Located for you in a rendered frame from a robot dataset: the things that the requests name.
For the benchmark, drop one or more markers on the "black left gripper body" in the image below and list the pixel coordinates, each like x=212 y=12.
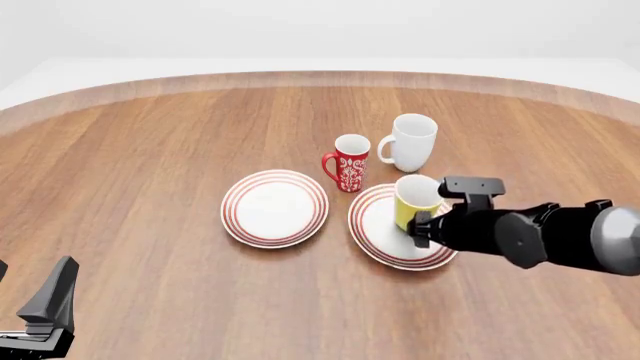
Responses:
x=35 y=347

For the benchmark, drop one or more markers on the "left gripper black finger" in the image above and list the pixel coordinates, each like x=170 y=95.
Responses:
x=56 y=296
x=2 y=270

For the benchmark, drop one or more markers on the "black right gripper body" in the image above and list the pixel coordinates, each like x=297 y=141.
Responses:
x=424 y=230

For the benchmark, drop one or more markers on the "yellow and white mug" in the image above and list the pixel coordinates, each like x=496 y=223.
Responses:
x=414 y=202

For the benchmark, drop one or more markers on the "grey and black right arm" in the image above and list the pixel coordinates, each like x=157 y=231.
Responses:
x=550 y=232

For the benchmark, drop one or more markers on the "white plate with red rings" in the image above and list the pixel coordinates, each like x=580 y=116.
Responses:
x=275 y=210
x=382 y=234

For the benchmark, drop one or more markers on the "red patterned mug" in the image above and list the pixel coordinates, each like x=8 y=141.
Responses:
x=351 y=168

